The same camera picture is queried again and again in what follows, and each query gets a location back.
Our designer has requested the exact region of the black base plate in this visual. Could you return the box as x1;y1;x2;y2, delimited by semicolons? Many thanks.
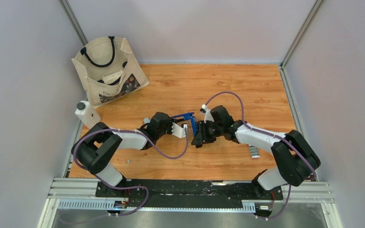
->
95;179;283;209

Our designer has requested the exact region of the white plastic bottle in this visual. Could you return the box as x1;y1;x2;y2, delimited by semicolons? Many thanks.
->
75;101;101;129

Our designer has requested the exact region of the beige canvas tote bag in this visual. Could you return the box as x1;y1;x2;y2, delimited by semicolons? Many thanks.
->
71;36;149;108

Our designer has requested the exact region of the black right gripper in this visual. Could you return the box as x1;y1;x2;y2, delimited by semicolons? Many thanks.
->
192;120;224;145

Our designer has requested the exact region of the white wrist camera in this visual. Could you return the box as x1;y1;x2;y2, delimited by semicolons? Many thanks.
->
171;123;188;138
201;104;214;123

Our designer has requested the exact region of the dark blue stapler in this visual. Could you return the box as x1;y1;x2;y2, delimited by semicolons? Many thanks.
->
177;112;197;136

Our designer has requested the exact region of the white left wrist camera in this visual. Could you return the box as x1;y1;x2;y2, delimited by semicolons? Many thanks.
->
171;123;188;138

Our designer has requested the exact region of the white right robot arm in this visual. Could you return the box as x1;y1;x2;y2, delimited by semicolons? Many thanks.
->
192;104;321;199

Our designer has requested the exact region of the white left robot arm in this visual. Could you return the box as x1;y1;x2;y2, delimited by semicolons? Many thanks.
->
71;112;189;197

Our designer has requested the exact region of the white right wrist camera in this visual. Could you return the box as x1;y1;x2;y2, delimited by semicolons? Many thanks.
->
201;104;214;123

